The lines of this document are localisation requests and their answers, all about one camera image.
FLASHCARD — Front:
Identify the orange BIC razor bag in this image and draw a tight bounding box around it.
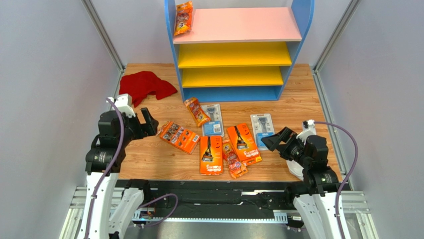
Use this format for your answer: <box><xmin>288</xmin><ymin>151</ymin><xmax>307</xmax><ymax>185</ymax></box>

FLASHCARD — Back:
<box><xmin>174</xmin><ymin>1</ymin><xmax>194</xmax><ymax>36</ymax></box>
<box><xmin>222</xmin><ymin>137</ymin><xmax>248</xmax><ymax>179</ymax></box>
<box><xmin>184</xmin><ymin>97</ymin><xmax>211</xmax><ymax>127</ymax></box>

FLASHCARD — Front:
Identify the orange Gillette Fusion5 box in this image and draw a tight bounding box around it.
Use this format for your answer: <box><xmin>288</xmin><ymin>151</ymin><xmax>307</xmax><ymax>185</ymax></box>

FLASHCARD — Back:
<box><xmin>199</xmin><ymin>135</ymin><xmax>223</xmax><ymax>176</ymax></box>
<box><xmin>226</xmin><ymin>123</ymin><xmax>262</xmax><ymax>166</ymax></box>

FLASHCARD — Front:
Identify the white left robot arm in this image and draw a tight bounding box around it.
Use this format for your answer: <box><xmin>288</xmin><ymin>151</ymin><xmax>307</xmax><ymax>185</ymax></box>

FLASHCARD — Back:
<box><xmin>78</xmin><ymin>108</ymin><xmax>159</xmax><ymax>239</ymax></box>

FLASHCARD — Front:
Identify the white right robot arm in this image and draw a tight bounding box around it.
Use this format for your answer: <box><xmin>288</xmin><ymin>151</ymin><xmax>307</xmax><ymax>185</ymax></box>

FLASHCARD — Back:
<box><xmin>261</xmin><ymin>123</ymin><xmax>350</xmax><ymax>239</ymax></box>

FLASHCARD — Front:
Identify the blue shelf unit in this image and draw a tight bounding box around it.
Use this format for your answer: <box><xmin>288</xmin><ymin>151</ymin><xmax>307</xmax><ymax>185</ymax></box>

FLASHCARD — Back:
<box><xmin>164</xmin><ymin>0</ymin><xmax>315</xmax><ymax>103</ymax></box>

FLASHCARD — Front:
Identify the clear blue razor blister pack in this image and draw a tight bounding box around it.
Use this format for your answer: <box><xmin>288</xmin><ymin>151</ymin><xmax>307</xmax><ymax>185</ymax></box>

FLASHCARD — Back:
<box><xmin>201</xmin><ymin>104</ymin><xmax>224</xmax><ymax>137</ymax></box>
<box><xmin>250</xmin><ymin>114</ymin><xmax>275</xmax><ymax>151</ymax></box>

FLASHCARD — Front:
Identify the white round plastic lid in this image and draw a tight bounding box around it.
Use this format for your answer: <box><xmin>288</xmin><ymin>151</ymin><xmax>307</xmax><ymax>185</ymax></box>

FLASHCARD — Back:
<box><xmin>286</xmin><ymin>160</ymin><xmax>304</xmax><ymax>181</ymax></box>

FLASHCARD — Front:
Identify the red cloth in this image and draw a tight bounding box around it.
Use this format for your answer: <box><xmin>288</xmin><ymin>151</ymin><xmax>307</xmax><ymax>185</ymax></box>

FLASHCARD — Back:
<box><xmin>119</xmin><ymin>71</ymin><xmax>178</xmax><ymax>107</ymax></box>

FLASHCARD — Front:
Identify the orange razor cartridge box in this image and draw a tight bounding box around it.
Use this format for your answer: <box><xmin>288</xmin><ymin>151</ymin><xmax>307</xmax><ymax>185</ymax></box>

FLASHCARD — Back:
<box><xmin>156</xmin><ymin>121</ymin><xmax>200</xmax><ymax>154</ymax></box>

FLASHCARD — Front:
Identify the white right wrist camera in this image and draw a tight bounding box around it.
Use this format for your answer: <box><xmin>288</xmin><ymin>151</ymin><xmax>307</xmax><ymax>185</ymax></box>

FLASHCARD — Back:
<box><xmin>297</xmin><ymin>119</ymin><xmax>317</xmax><ymax>143</ymax></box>

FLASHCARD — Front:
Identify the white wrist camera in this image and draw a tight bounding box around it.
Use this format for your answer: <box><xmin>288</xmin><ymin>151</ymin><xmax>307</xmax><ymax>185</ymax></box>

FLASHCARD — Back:
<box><xmin>297</xmin><ymin>119</ymin><xmax>317</xmax><ymax>143</ymax></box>
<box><xmin>114</xmin><ymin>94</ymin><xmax>136</xmax><ymax>118</ymax></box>

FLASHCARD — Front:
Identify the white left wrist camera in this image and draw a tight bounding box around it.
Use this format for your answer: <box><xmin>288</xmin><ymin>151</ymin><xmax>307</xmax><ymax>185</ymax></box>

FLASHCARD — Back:
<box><xmin>114</xmin><ymin>94</ymin><xmax>136</xmax><ymax>118</ymax></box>

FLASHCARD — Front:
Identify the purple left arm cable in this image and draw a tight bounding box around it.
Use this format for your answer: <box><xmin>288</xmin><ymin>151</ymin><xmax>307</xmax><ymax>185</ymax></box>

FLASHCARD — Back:
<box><xmin>83</xmin><ymin>97</ymin><xmax>125</xmax><ymax>239</ymax></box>

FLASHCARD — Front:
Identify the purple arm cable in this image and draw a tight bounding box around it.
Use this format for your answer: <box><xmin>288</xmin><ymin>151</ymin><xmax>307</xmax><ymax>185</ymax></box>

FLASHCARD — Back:
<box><xmin>83</xmin><ymin>97</ymin><xmax>125</xmax><ymax>239</ymax></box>
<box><xmin>314</xmin><ymin>121</ymin><xmax>359</xmax><ymax>239</ymax></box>

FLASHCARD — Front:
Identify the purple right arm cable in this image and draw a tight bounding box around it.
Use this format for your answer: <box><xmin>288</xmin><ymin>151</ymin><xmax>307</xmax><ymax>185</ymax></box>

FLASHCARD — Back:
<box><xmin>314</xmin><ymin>121</ymin><xmax>359</xmax><ymax>239</ymax></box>

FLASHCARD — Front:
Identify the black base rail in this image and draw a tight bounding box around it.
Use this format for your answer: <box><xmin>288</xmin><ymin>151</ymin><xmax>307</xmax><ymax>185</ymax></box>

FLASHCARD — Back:
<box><xmin>114</xmin><ymin>179</ymin><xmax>352</xmax><ymax>224</ymax></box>

